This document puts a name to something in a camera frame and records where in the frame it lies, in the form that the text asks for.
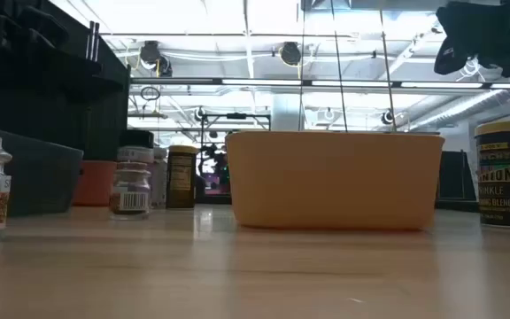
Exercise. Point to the white building column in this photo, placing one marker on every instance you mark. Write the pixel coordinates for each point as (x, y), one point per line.
(287, 113)

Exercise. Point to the black computer case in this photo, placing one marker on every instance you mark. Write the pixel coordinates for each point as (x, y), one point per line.
(456, 177)

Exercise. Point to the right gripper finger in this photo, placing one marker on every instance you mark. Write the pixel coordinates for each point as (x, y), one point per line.
(463, 20)
(450, 55)

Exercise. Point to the white-lid spice jar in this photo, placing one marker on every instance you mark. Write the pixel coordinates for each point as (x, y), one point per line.
(159, 181)

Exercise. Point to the grey metal pole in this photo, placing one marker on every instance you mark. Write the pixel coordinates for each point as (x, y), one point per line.
(97, 41)
(90, 40)

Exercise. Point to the black curtain panel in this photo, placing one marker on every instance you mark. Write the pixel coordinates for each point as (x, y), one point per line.
(115, 124)

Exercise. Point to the grey translucent plastic bin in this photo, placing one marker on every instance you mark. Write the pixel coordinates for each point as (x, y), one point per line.
(42, 177)

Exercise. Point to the black frame stand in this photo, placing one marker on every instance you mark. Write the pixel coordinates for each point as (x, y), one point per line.
(236, 116)

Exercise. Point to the black-lid spice jar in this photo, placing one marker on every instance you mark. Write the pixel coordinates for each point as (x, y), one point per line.
(136, 138)

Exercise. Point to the long ceiling strip light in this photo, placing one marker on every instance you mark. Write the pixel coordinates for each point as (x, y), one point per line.
(259, 82)

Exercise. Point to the yellow plastic bin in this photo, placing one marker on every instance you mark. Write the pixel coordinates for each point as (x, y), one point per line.
(334, 181)

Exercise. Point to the orange plastic bin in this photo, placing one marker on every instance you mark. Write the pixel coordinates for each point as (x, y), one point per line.
(93, 184)

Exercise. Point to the thin black rod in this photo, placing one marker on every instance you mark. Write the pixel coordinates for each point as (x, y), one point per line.
(302, 66)
(387, 66)
(339, 66)

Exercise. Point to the yellow-lid dark spice jar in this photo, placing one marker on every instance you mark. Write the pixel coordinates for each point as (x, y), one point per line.
(505, 177)
(180, 177)

